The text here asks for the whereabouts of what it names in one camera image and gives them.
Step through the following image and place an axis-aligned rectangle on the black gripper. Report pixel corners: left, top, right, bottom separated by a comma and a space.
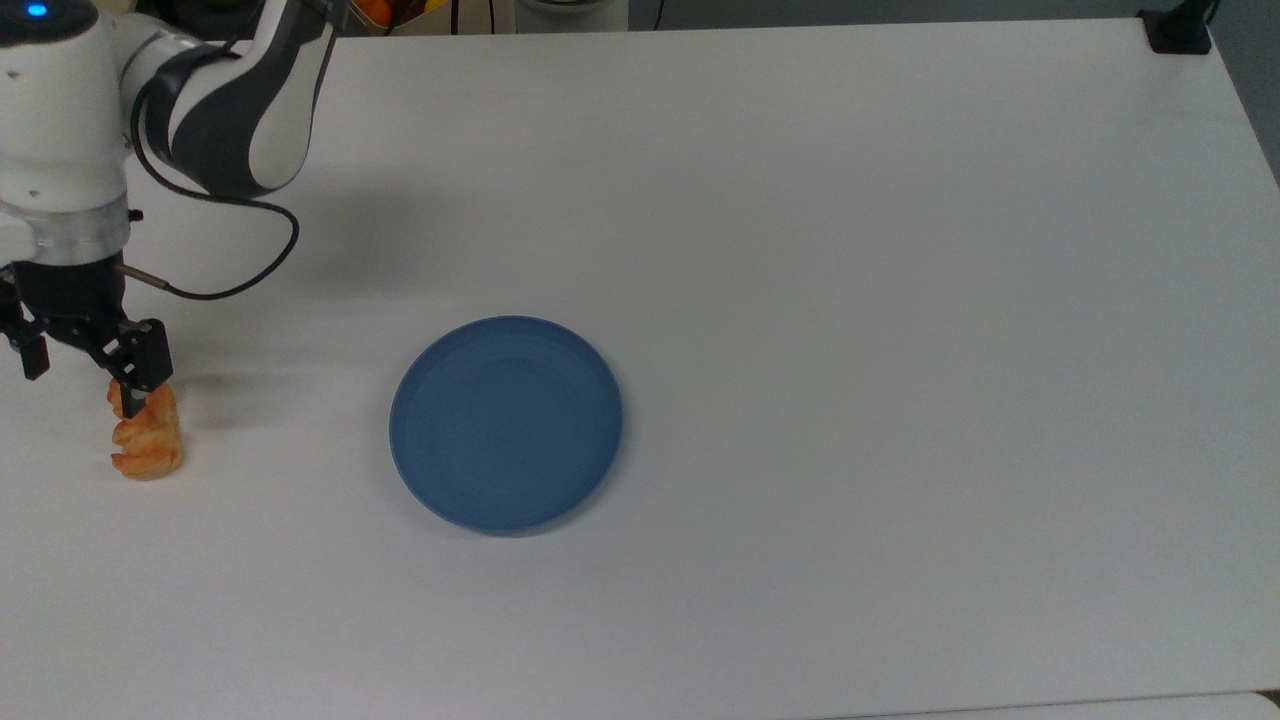
0, 256, 174, 420

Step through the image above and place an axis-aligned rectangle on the orange braided bread roll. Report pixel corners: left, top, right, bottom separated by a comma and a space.
107, 382, 185, 482

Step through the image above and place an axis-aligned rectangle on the blue round plate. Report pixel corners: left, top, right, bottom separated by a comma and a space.
388, 315, 625, 536

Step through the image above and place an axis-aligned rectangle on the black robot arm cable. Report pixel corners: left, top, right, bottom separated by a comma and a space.
112, 60, 302, 302

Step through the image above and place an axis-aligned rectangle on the black corner clamp mount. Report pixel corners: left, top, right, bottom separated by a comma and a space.
1139, 0, 1223, 56

